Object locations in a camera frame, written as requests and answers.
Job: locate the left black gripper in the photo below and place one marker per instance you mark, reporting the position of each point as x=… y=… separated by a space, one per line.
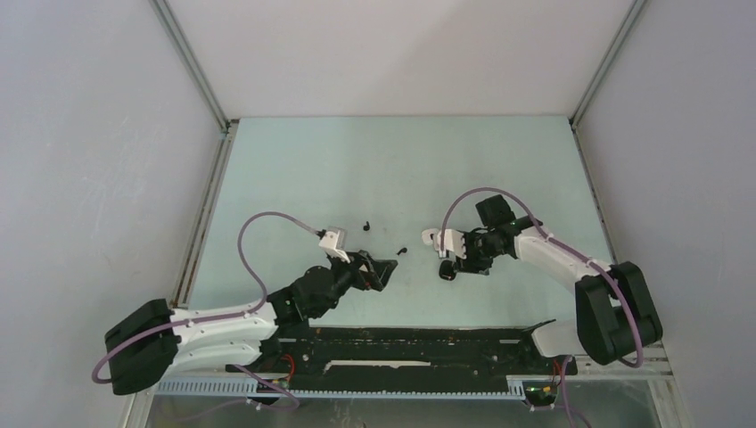
x=375 y=275

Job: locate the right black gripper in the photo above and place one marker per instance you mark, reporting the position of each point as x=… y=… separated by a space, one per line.
x=470 y=265

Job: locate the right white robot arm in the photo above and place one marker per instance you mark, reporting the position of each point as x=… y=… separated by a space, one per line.
x=615 y=317

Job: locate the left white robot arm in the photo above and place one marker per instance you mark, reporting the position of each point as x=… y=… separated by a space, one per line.
x=155 y=340

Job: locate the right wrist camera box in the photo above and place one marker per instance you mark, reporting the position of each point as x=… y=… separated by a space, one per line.
x=440 y=240

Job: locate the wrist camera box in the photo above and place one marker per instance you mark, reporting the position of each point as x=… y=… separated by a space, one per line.
x=331 y=241
x=440 y=240

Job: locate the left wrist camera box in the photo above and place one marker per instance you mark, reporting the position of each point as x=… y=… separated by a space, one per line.
x=331 y=241

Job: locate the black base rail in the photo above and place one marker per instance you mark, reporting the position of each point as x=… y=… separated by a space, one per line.
x=407 y=359

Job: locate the grey slotted cable duct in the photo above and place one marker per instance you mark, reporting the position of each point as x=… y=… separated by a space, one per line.
x=238 y=387

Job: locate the left aluminium frame post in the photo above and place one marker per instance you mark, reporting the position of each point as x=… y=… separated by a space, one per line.
x=187 y=279

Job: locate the aluminium frame post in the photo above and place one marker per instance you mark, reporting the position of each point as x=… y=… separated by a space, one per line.
x=187 y=279
x=622 y=35

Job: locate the right aluminium frame post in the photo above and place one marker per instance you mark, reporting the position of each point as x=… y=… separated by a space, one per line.
x=622 y=35

